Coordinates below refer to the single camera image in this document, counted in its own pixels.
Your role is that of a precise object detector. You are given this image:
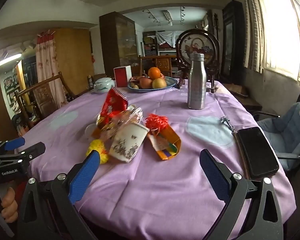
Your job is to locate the red snack packet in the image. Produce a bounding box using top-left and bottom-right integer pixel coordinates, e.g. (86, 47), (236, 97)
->
(100, 88), (128, 120)

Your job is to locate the steel water bottle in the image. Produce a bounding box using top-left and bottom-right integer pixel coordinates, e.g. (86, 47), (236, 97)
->
(187, 53), (207, 110)

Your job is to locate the wooden side table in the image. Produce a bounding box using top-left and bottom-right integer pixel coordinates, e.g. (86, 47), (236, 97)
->
(225, 82), (263, 110)

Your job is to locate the clear plastic wrapper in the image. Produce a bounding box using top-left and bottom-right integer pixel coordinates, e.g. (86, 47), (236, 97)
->
(96, 105), (143, 140)

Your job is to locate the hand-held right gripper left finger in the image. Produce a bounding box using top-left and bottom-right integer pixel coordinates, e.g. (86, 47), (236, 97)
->
(17, 149), (102, 240)

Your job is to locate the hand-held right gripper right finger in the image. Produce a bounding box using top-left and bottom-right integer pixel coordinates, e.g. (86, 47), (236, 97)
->
(199, 149), (284, 240)

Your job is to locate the blue cushioned chair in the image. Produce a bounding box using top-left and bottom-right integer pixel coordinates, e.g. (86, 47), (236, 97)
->
(252, 91), (300, 173)

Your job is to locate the clear plastic lid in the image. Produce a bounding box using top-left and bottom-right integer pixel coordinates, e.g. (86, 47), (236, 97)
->
(85, 124), (98, 140)

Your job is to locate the black phone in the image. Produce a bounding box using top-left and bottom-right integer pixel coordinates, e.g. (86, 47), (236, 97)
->
(236, 127), (280, 180)

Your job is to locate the dark tall cabinet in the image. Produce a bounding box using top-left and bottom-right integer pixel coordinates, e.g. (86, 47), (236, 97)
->
(221, 0), (247, 84)

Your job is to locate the pink floral curtain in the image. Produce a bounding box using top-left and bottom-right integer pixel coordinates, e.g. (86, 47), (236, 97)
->
(36, 30), (68, 108)

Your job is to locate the brown display cabinet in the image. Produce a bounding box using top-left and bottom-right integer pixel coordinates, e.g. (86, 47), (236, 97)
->
(99, 12), (140, 77)

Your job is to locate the white paper cup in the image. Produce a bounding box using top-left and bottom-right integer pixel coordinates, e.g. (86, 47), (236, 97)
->
(109, 122), (150, 163)

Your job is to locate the light wooden wardrobe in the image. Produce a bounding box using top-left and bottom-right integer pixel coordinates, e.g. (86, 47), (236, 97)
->
(51, 28), (95, 95)

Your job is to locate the metal keychain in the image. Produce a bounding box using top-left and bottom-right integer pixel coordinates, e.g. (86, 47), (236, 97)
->
(220, 116), (238, 135)

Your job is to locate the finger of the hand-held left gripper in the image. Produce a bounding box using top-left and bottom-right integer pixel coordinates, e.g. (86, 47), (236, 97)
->
(0, 142), (46, 160)
(2, 137), (26, 153)

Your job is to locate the orange paper gift bag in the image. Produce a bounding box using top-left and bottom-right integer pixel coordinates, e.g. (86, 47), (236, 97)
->
(147, 124), (182, 161)

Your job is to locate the beige window curtain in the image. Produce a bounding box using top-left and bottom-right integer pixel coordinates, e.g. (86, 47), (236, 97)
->
(241, 0), (265, 74)

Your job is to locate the wooden armchair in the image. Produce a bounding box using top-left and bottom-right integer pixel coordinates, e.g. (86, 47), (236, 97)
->
(14, 72), (77, 128)

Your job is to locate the white hanging cloth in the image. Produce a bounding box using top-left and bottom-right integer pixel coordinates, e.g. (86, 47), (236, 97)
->
(156, 30), (185, 45)

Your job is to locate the purple tablecloth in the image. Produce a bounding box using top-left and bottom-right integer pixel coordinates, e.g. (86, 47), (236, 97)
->
(16, 79), (297, 240)

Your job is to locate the person's left hand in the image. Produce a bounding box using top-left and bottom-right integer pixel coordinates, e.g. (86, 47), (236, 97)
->
(1, 187), (18, 223)

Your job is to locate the white ceramic lidded jar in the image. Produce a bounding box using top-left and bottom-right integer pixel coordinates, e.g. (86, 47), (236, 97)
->
(93, 77), (115, 94)

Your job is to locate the blue fruit plate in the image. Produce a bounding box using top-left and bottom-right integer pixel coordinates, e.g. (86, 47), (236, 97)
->
(127, 76), (178, 93)

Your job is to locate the red apple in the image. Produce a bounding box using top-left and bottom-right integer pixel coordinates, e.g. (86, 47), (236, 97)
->
(139, 77), (153, 90)

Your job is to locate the round decorative screen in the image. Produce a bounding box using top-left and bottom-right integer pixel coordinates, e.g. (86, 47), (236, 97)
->
(175, 29), (220, 93)

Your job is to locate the orange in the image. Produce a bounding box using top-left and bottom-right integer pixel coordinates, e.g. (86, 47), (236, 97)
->
(148, 67), (162, 80)

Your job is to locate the carved wooden chair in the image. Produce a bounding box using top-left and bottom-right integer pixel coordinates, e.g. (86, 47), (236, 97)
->
(140, 55), (178, 77)

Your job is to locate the red ribbon bow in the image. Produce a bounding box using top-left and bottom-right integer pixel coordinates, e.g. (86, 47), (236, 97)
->
(145, 114), (170, 133)

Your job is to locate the red and white box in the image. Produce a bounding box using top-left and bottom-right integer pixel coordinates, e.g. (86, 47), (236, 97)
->
(113, 65), (133, 87)

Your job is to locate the yellow ribbon pompom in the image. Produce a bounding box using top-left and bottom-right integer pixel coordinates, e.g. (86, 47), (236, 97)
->
(86, 139), (110, 165)

